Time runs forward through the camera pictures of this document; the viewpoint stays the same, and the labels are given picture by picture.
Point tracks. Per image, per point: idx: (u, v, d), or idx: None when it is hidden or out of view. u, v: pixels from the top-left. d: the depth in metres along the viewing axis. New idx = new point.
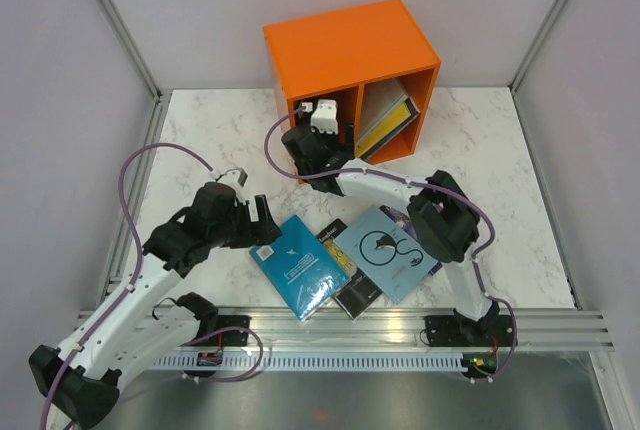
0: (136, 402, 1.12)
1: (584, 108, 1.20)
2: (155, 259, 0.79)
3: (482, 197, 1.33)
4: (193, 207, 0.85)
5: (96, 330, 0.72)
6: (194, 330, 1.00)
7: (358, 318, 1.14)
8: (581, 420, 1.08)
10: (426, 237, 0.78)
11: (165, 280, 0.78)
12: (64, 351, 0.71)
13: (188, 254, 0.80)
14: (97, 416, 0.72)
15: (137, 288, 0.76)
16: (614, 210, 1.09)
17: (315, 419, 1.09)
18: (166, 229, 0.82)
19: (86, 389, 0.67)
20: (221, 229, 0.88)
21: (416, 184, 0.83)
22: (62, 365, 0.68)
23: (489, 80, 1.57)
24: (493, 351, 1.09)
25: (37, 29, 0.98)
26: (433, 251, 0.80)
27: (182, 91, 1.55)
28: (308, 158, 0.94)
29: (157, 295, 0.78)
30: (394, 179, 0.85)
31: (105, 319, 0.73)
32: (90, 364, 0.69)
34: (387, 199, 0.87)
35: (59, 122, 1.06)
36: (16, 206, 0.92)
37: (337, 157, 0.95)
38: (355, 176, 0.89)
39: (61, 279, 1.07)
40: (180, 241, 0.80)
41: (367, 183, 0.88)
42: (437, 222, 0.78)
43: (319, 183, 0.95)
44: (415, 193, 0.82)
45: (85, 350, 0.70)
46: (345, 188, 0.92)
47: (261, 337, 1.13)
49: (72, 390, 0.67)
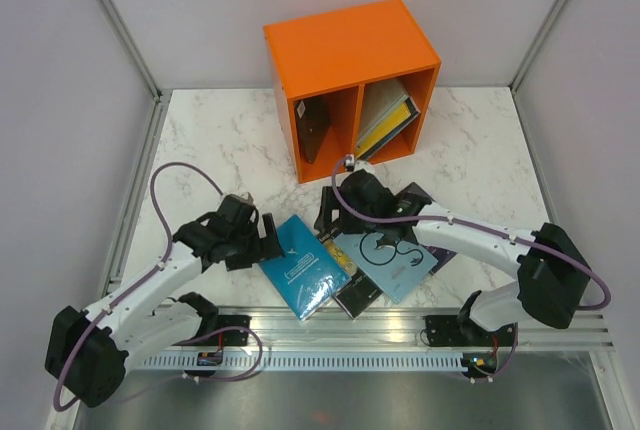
0: (136, 402, 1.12)
1: (585, 108, 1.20)
2: (182, 247, 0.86)
3: (483, 197, 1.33)
4: (217, 213, 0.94)
5: (125, 298, 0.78)
6: (195, 327, 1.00)
7: (358, 318, 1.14)
8: (581, 419, 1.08)
10: (538, 300, 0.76)
11: (191, 264, 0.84)
12: (92, 313, 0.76)
13: (211, 249, 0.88)
14: (100, 393, 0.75)
15: (166, 267, 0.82)
16: (615, 210, 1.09)
17: (315, 419, 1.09)
18: (195, 224, 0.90)
19: (107, 351, 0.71)
20: (238, 236, 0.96)
21: (522, 241, 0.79)
22: (90, 325, 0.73)
23: (489, 80, 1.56)
24: (493, 351, 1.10)
25: (37, 28, 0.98)
26: (541, 313, 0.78)
27: (182, 91, 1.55)
28: (375, 204, 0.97)
29: (180, 278, 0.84)
30: (495, 233, 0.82)
31: (135, 289, 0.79)
32: (116, 327, 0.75)
34: (484, 253, 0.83)
35: (59, 121, 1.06)
36: (16, 206, 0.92)
37: (408, 201, 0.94)
38: (438, 225, 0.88)
39: (61, 279, 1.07)
40: (205, 238, 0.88)
41: (451, 233, 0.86)
42: (554, 288, 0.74)
43: (390, 228, 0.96)
44: (523, 252, 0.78)
45: (113, 313, 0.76)
46: (423, 236, 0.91)
47: (261, 337, 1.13)
49: (94, 349, 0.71)
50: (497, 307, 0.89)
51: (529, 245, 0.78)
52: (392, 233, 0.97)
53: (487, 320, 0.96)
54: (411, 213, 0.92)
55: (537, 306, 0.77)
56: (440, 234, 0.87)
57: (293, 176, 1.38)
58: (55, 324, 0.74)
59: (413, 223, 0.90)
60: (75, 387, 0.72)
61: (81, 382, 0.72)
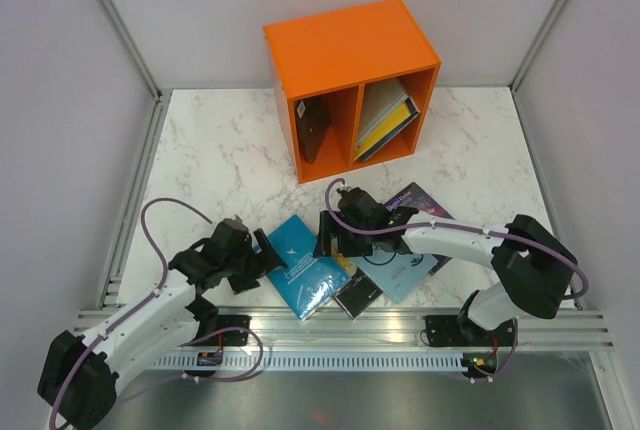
0: (136, 402, 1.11)
1: (584, 109, 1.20)
2: (178, 274, 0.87)
3: (483, 197, 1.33)
4: (211, 239, 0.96)
5: (120, 323, 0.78)
6: (193, 330, 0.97)
7: (358, 318, 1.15)
8: (581, 419, 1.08)
10: (520, 290, 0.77)
11: (185, 293, 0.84)
12: (88, 337, 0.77)
13: (206, 278, 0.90)
14: (91, 415, 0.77)
15: (162, 294, 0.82)
16: (615, 210, 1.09)
17: (315, 419, 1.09)
18: (189, 251, 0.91)
19: (102, 376, 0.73)
20: (233, 260, 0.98)
21: (496, 233, 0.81)
22: (86, 350, 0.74)
23: (489, 80, 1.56)
24: (493, 351, 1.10)
25: (36, 28, 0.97)
26: (526, 303, 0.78)
27: (182, 91, 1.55)
28: (369, 218, 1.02)
29: (176, 305, 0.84)
30: (472, 230, 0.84)
31: (130, 315, 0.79)
32: (111, 352, 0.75)
34: (466, 252, 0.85)
35: (59, 121, 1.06)
36: (16, 206, 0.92)
37: (397, 213, 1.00)
38: (423, 231, 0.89)
39: (61, 280, 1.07)
40: (199, 266, 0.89)
41: (436, 236, 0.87)
42: (532, 275, 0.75)
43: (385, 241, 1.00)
44: (497, 244, 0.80)
45: (108, 339, 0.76)
46: (416, 245, 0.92)
47: (261, 337, 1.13)
49: (91, 375, 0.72)
50: (492, 304, 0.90)
51: (503, 237, 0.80)
52: (386, 245, 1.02)
53: (486, 319, 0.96)
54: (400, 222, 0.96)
55: (519, 297, 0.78)
56: (426, 239, 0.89)
57: (293, 176, 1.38)
58: (51, 348, 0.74)
59: (401, 233, 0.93)
60: (69, 411, 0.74)
61: (75, 406, 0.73)
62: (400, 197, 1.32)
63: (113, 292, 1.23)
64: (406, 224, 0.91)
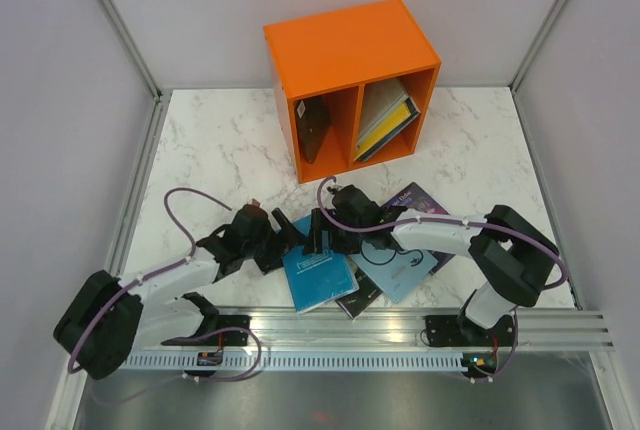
0: (135, 402, 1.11)
1: (584, 108, 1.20)
2: (205, 254, 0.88)
3: (483, 196, 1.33)
4: (232, 225, 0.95)
5: (156, 276, 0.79)
6: (196, 325, 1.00)
7: (358, 317, 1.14)
8: (581, 419, 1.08)
10: (498, 279, 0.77)
11: (210, 268, 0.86)
12: (124, 280, 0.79)
13: (226, 265, 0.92)
14: (106, 362, 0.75)
15: (191, 262, 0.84)
16: (615, 209, 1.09)
17: (315, 419, 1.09)
18: (211, 237, 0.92)
19: (134, 317, 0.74)
20: (253, 245, 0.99)
21: (474, 223, 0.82)
22: (122, 289, 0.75)
23: (489, 80, 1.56)
24: (493, 351, 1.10)
25: (37, 28, 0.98)
26: (506, 292, 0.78)
27: (182, 91, 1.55)
28: (362, 216, 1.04)
29: (200, 277, 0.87)
30: (453, 223, 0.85)
31: (163, 271, 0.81)
32: (145, 297, 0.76)
34: (450, 244, 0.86)
35: (59, 121, 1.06)
36: (15, 205, 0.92)
37: (389, 211, 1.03)
38: (410, 226, 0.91)
39: (61, 279, 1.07)
40: (220, 252, 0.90)
41: (423, 231, 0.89)
42: (509, 263, 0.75)
43: (376, 239, 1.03)
44: (475, 234, 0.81)
45: (143, 286, 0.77)
46: (406, 242, 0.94)
47: (260, 337, 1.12)
49: (126, 310, 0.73)
50: (485, 298, 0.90)
51: (481, 226, 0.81)
52: (377, 243, 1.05)
53: (484, 317, 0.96)
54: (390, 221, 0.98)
55: (498, 286, 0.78)
56: (415, 233, 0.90)
57: (293, 176, 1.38)
58: (88, 283, 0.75)
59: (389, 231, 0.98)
60: (88, 351, 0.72)
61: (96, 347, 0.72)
62: (400, 197, 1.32)
63: None
64: (394, 221, 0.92)
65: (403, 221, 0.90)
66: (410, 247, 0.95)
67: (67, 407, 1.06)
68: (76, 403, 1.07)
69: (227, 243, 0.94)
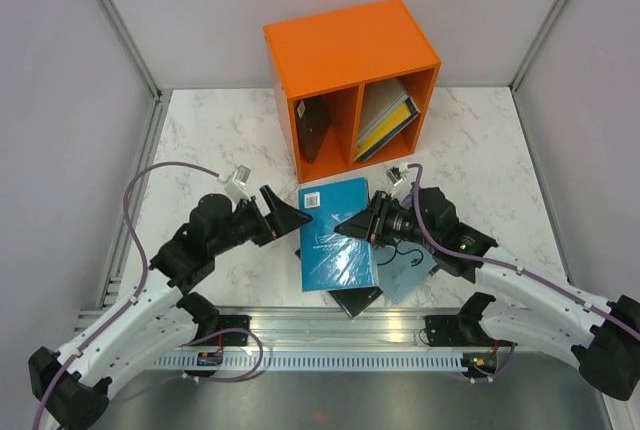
0: (135, 402, 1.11)
1: (585, 108, 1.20)
2: (158, 275, 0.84)
3: (482, 197, 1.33)
4: (191, 225, 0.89)
5: (96, 337, 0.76)
6: (193, 333, 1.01)
7: (358, 317, 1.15)
8: (581, 420, 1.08)
10: (599, 369, 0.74)
11: (166, 295, 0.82)
12: (64, 355, 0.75)
13: (192, 274, 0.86)
14: (85, 419, 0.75)
15: (140, 301, 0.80)
16: (616, 210, 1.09)
17: (315, 419, 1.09)
18: (172, 243, 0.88)
19: (79, 395, 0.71)
20: (221, 243, 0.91)
21: (598, 311, 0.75)
22: (61, 369, 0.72)
23: (489, 80, 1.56)
24: (493, 351, 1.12)
25: (37, 28, 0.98)
26: (599, 381, 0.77)
27: (182, 91, 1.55)
28: (440, 232, 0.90)
29: (158, 309, 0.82)
30: (569, 298, 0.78)
31: (105, 328, 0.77)
32: (86, 371, 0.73)
34: (551, 316, 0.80)
35: (59, 121, 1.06)
36: (16, 206, 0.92)
37: (470, 237, 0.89)
38: (504, 273, 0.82)
39: (61, 280, 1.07)
40: (179, 261, 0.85)
41: (520, 286, 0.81)
42: (624, 364, 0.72)
43: (449, 263, 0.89)
44: (596, 324, 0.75)
45: (83, 356, 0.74)
46: (484, 281, 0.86)
47: (261, 337, 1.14)
49: (68, 393, 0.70)
50: (529, 335, 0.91)
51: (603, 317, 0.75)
52: (448, 268, 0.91)
53: (503, 335, 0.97)
54: (472, 252, 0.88)
55: (595, 375, 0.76)
56: (506, 282, 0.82)
57: (293, 176, 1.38)
58: (30, 366, 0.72)
59: (476, 265, 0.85)
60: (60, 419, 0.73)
61: (64, 415, 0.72)
62: None
63: (113, 292, 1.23)
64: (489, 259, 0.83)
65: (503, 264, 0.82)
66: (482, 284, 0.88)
67: None
68: None
69: (191, 247, 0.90)
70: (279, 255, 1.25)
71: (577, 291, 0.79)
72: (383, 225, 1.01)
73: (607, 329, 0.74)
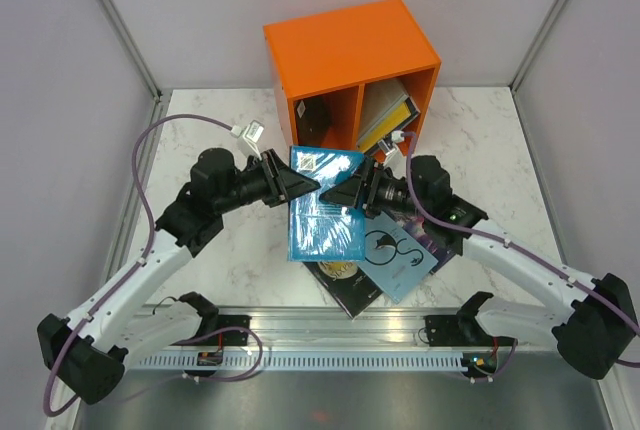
0: (135, 402, 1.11)
1: (585, 107, 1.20)
2: (166, 235, 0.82)
3: (482, 196, 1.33)
4: (192, 185, 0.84)
5: (107, 301, 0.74)
6: (195, 327, 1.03)
7: (358, 317, 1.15)
8: (582, 420, 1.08)
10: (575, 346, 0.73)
11: (175, 256, 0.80)
12: (74, 320, 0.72)
13: (199, 233, 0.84)
14: (102, 388, 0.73)
15: (149, 261, 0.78)
16: (616, 209, 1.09)
17: (315, 419, 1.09)
18: (177, 204, 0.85)
19: (93, 360, 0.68)
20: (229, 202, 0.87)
21: (581, 287, 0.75)
22: (72, 334, 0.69)
23: (489, 80, 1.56)
24: (493, 351, 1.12)
25: (37, 28, 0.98)
26: (575, 360, 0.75)
27: (182, 91, 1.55)
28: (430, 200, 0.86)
29: (167, 269, 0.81)
30: (554, 272, 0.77)
31: (115, 292, 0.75)
32: (98, 335, 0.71)
34: (534, 288, 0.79)
35: (59, 121, 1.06)
36: (17, 205, 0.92)
37: (464, 209, 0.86)
38: (491, 244, 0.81)
39: (62, 279, 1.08)
40: (187, 222, 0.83)
41: (507, 259, 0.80)
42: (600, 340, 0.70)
43: (438, 234, 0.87)
44: (578, 299, 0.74)
45: (94, 320, 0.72)
46: (471, 251, 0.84)
47: (260, 337, 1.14)
49: (81, 359, 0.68)
50: (521, 327, 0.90)
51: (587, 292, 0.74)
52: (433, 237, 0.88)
53: (493, 328, 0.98)
54: (463, 223, 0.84)
55: (570, 351, 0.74)
56: (492, 254, 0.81)
57: None
58: (40, 333, 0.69)
59: (464, 235, 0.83)
60: (74, 387, 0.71)
61: (78, 382, 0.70)
62: None
63: None
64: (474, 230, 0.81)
65: (491, 237, 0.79)
66: (467, 254, 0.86)
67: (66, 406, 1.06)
68: (76, 402, 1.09)
69: (196, 206, 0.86)
70: (279, 255, 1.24)
71: (562, 265, 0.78)
72: (375, 196, 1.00)
73: (589, 304, 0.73)
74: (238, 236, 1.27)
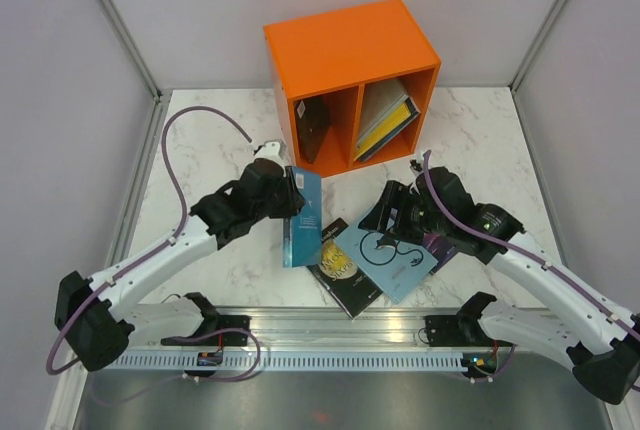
0: (135, 402, 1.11)
1: (585, 107, 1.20)
2: (199, 222, 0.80)
3: (482, 196, 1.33)
4: (241, 182, 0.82)
5: (130, 270, 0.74)
6: (195, 324, 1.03)
7: (358, 317, 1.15)
8: (581, 420, 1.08)
10: (596, 372, 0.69)
11: (203, 244, 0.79)
12: (96, 282, 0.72)
13: (229, 228, 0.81)
14: (102, 361, 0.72)
15: (177, 243, 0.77)
16: (616, 209, 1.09)
17: (315, 419, 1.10)
18: (215, 195, 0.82)
19: (104, 327, 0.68)
20: (265, 207, 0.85)
21: (623, 325, 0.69)
22: (91, 295, 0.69)
23: (489, 80, 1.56)
24: (493, 351, 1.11)
25: (37, 28, 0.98)
26: (589, 383, 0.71)
27: (182, 92, 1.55)
28: (453, 208, 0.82)
29: (193, 254, 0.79)
30: (593, 304, 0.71)
31: (141, 263, 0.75)
32: (116, 302, 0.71)
34: (567, 315, 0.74)
35: (59, 121, 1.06)
36: (16, 205, 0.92)
37: (494, 216, 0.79)
38: (528, 264, 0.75)
39: (62, 279, 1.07)
40: (223, 214, 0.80)
41: (543, 280, 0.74)
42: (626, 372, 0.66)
43: (466, 241, 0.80)
44: (617, 338, 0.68)
45: (115, 287, 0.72)
46: (500, 265, 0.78)
47: (258, 337, 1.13)
49: (94, 323, 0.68)
50: (523, 334, 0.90)
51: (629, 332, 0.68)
52: (465, 247, 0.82)
53: (499, 333, 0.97)
54: (495, 233, 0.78)
55: (588, 374, 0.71)
56: (527, 275, 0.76)
57: None
58: (60, 288, 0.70)
59: (499, 249, 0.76)
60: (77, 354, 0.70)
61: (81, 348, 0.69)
62: None
63: None
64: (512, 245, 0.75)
65: (531, 255, 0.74)
66: (492, 265, 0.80)
67: (67, 407, 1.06)
68: (76, 401, 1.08)
69: (234, 203, 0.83)
70: (279, 255, 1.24)
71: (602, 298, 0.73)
72: (403, 220, 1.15)
73: (629, 345, 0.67)
74: (238, 236, 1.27)
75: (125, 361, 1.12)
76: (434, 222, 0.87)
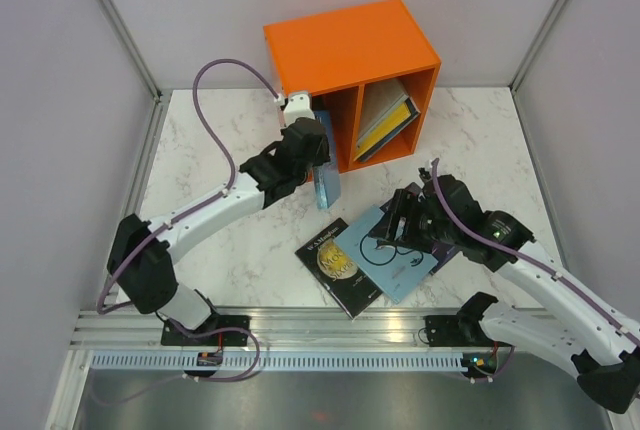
0: (136, 402, 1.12)
1: (585, 107, 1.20)
2: (247, 179, 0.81)
3: (482, 196, 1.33)
4: (284, 142, 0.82)
5: (185, 217, 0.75)
6: (202, 318, 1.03)
7: (358, 318, 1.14)
8: (580, 420, 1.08)
10: (600, 385, 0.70)
11: (253, 198, 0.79)
12: (153, 224, 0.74)
13: (276, 187, 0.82)
14: (151, 301, 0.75)
15: (229, 195, 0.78)
16: (616, 209, 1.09)
17: (315, 419, 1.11)
18: (260, 156, 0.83)
19: (160, 266, 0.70)
20: (309, 165, 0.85)
21: (632, 338, 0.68)
22: (150, 235, 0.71)
23: (489, 80, 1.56)
24: (493, 351, 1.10)
25: (37, 28, 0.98)
26: (595, 394, 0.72)
27: (182, 92, 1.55)
28: (460, 216, 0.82)
29: (242, 209, 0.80)
30: (602, 315, 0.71)
31: (194, 211, 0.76)
32: (173, 244, 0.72)
34: (575, 327, 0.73)
35: (59, 121, 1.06)
36: (16, 205, 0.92)
37: (504, 224, 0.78)
38: (538, 275, 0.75)
39: (62, 279, 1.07)
40: (269, 173, 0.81)
41: (553, 291, 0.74)
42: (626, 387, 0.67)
43: (475, 248, 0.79)
44: (627, 350, 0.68)
45: (172, 229, 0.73)
46: (510, 274, 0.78)
47: (258, 337, 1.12)
49: (150, 262, 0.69)
50: (526, 339, 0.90)
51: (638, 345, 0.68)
52: (475, 255, 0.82)
53: (500, 336, 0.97)
54: (504, 242, 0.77)
55: (595, 388, 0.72)
56: (537, 285, 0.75)
57: None
58: (123, 223, 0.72)
59: (509, 258, 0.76)
60: (131, 291, 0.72)
61: (137, 284, 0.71)
62: None
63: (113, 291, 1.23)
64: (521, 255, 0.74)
65: (543, 266, 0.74)
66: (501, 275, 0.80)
67: (67, 406, 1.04)
68: (76, 401, 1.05)
69: (278, 162, 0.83)
70: (279, 255, 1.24)
71: (611, 309, 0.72)
72: (412, 226, 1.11)
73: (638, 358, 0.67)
74: (238, 236, 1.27)
75: (127, 361, 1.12)
76: (442, 230, 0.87)
